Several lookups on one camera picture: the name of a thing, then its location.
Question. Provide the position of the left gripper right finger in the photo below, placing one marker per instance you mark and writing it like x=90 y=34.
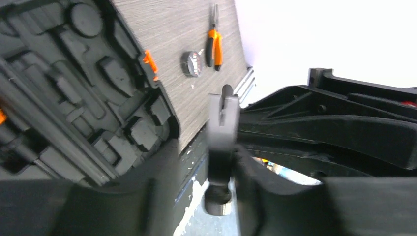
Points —
x=270 y=205

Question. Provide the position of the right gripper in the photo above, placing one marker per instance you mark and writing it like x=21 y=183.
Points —
x=364 y=117

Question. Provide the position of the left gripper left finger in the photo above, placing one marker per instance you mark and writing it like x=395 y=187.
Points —
x=139 y=203

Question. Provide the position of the claw hammer black handle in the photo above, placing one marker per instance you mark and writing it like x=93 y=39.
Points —
x=221 y=130

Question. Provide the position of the black tool kit case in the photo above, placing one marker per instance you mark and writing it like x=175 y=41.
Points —
x=79 y=97

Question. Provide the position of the orange handled pliers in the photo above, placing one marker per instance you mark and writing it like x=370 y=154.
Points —
x=214 y=50

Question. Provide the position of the small round bit holder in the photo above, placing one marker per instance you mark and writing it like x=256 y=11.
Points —
x=191 y=64

